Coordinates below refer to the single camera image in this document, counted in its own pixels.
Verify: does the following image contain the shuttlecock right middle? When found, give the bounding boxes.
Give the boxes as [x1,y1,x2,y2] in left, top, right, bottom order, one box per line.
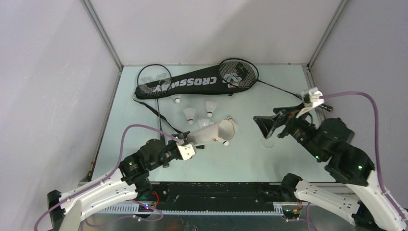
[205,101,217,117]

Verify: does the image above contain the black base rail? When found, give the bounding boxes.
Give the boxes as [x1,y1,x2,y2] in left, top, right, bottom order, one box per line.
[137,182,297,212]

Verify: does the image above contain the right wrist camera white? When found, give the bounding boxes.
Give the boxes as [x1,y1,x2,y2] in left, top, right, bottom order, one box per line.
[296,87,325,118]

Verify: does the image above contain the black bag strap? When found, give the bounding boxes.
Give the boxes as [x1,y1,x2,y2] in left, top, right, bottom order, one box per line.
[132,93,182,133]

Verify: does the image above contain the badminton racket black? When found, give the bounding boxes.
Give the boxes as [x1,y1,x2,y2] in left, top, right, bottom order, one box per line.
[218,58,303,100]
[136,64,172,131]

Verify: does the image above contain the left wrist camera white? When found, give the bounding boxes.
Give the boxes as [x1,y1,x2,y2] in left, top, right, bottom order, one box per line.
[177,142,197,160]

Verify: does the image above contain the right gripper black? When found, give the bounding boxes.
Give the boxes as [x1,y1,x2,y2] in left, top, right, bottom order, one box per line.
[250,101,322,159]

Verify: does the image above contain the left badminton racket black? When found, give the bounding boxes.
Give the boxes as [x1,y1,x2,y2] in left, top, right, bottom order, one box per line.
[136,64,172,131]

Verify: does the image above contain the shuttlecock left middle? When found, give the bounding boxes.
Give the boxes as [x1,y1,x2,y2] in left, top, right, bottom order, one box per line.
[183,108,196,125]

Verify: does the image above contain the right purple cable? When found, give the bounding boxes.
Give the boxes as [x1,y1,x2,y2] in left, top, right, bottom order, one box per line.
[320,91,408,220]

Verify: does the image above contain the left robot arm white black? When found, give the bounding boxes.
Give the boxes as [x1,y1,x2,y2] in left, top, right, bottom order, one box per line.
[47,139,204,231]

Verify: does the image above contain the clear plastic tube lid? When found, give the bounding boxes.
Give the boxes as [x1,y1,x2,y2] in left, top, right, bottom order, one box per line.
[261,137,275,148]

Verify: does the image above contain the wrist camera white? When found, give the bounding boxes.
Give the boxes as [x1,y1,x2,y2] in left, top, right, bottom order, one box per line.
[177,142,197,160]
[296,87,325,118]

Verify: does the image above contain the white shuttlecock tube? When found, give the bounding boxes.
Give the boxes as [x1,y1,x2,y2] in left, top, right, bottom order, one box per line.
[189,118,238,145]

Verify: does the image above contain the shuttlecock near bag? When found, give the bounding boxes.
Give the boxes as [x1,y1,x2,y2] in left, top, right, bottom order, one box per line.
[170,94,180,103]

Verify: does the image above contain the black racket bag crossway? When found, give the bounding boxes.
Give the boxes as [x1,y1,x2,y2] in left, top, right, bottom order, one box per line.
[135,65,248,99]

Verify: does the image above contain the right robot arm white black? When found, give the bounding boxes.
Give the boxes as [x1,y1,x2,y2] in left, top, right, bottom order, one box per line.
[253,105,408,231]

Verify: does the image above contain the right badminton racket black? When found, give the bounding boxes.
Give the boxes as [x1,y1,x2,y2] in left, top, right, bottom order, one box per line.
[218,58,303,100]

